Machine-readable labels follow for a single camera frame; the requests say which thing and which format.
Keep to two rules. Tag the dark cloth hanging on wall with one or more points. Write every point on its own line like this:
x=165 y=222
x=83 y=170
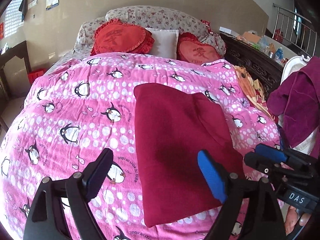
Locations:
x=23 y=8

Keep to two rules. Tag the left red heart pillow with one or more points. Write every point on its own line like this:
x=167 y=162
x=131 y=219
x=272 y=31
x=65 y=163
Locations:
x=117 y=36

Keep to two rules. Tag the red heart pillow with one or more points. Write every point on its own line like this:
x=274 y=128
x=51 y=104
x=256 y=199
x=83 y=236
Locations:
x=190 y=49
x=117 y=36

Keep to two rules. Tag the orange cartoon blanket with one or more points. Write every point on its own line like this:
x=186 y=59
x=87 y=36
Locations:
x=253 y=90

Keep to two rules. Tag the dark carved wooden cabinet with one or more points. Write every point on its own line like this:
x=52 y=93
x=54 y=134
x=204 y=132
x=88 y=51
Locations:
x=259 y=65

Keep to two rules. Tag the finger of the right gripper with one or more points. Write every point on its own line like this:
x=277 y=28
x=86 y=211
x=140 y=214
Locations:
x=267 y=166
x=277 y=153

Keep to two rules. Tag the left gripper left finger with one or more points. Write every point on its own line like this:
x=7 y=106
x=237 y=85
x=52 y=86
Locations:
x=46 y=219

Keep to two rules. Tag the floral bedding roll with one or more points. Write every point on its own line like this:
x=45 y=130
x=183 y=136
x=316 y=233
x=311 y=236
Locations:
x=149 y=17

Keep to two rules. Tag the person's right hand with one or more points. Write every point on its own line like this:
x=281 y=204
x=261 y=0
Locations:
x=292 y=218

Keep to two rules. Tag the metal stair railing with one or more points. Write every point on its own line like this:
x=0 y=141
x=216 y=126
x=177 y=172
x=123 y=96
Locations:
x=294 y=30

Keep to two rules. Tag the dark red garment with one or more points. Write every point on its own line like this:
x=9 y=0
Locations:
x=171 y=128

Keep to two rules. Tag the purple towel on chair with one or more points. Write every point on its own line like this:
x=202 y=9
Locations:
x=276 y=104

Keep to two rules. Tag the white square pillow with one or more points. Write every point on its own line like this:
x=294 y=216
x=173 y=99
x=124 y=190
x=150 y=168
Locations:
x=165 y=43

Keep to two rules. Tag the pink penguin quilt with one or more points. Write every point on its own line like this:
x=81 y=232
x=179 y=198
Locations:
x=84 y=106

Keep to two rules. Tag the white chair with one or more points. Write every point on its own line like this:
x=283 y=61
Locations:
x=301 y=114

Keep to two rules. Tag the right red heart pillow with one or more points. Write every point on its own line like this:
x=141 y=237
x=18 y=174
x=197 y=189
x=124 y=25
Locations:
x=190 y=49

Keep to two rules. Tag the clutter on cabinet top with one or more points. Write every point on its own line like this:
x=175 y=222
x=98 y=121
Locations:
x=270 y=47

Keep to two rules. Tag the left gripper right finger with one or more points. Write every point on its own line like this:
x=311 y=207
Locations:
x=263 y=219

